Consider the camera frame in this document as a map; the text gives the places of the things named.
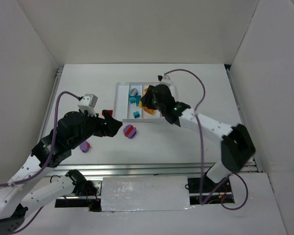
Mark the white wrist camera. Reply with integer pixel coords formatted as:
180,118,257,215
157,74,174,86
77,94,98,117

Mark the purple and red lego stack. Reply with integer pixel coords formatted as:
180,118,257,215
123,124,137,139

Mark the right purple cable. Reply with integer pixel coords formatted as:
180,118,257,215
164,69,249,211

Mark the purple rounded lego brick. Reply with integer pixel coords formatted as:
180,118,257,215
79,141,89,153

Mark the red rectangular lego brick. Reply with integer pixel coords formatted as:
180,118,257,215
101,110,113,117

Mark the purple cable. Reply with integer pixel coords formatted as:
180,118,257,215
164,69,249,211
0,91,83,233

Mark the yellow butterfly lego brick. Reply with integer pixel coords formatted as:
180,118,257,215
143,107,155,115

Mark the aluminium frame rail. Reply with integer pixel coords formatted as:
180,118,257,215
44,163,258,177

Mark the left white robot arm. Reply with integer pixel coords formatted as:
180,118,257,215
0,110,122,235

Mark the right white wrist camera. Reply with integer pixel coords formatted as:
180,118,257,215
157,74,174,86

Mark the white foam board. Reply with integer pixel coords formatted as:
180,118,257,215
101,176,191,212

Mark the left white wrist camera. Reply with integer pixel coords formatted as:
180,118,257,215
77,94,98,117

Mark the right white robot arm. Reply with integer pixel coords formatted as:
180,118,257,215
141,84,256,184

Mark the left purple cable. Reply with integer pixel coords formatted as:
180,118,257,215
0,91,83,233

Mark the white divided sorting tray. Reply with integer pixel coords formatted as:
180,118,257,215
113,82,165,122

